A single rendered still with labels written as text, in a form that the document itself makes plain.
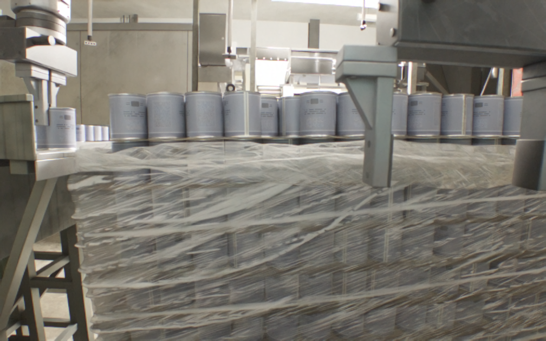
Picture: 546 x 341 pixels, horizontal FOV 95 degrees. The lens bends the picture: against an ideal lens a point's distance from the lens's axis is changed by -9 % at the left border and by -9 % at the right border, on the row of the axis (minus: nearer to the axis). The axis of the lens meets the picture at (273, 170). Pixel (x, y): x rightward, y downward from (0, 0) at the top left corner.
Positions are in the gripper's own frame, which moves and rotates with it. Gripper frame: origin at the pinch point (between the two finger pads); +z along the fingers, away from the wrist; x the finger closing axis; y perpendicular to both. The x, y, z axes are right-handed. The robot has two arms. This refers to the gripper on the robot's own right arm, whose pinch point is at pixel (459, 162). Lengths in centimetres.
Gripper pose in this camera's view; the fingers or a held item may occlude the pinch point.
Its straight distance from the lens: 25.6
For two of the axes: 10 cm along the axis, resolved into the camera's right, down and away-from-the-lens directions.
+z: -0.2, 9.9, 1.1
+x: 10.0, 0.3, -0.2
